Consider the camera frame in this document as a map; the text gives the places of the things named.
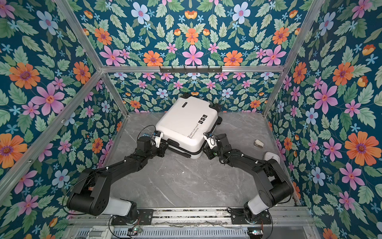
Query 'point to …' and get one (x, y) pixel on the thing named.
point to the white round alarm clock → (268, 155)
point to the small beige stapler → (259, 143)
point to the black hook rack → (191, 70)
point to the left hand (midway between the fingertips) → (169, 141)
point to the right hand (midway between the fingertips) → (205, 147)
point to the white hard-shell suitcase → (184, 123)
